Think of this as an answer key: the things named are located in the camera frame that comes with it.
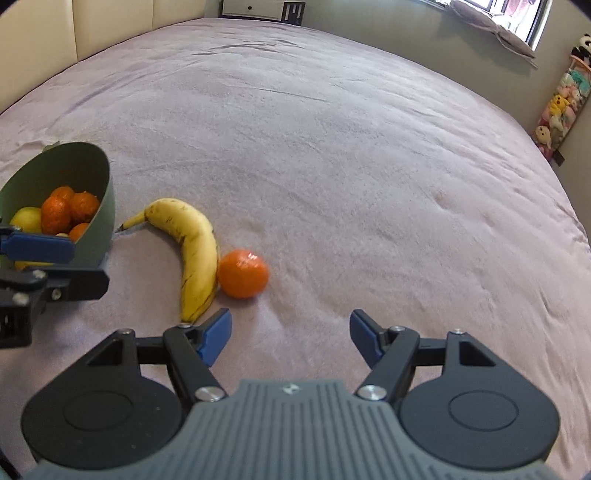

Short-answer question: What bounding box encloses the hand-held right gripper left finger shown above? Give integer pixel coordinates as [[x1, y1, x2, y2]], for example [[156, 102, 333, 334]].
[[76, 308, 232, 401]]

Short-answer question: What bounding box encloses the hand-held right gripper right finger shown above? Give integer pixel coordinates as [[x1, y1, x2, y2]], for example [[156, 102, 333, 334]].
[[349, 309, 506, 401]]

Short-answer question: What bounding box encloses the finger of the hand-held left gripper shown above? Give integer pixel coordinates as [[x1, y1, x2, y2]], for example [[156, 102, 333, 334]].
[[21, 266, 110, 302], [0, 225, 76, 265]]

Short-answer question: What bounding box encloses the green colander bowl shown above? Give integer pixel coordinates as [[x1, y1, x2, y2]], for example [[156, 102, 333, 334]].
[[0, 141, 115, 268]]

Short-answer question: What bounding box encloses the yellow banana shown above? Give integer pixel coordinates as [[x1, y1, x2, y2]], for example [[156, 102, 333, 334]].
[[115, 198, 219, 324]]

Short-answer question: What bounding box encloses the purple blanket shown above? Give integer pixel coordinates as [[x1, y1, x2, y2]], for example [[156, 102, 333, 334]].
[[0, 17, 591, 480]]

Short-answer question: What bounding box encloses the beige padded headboard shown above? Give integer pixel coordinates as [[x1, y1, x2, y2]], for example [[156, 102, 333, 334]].
[[0, 0, 218, 116]]

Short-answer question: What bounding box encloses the hanging pile of plush toys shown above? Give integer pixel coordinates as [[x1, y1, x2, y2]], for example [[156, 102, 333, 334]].
[[533, 34, 591, 160]]

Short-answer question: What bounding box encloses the white cabinet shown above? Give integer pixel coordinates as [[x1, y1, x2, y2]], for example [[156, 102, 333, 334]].
[[221, 0, 284, 21]]

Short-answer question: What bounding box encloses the grey cushion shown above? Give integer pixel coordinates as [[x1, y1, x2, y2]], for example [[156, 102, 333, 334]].
[[448, 0, 539, 58]]

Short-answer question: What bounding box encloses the window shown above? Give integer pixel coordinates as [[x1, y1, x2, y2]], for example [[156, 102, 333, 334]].
[[422, 0, 557, 51]]

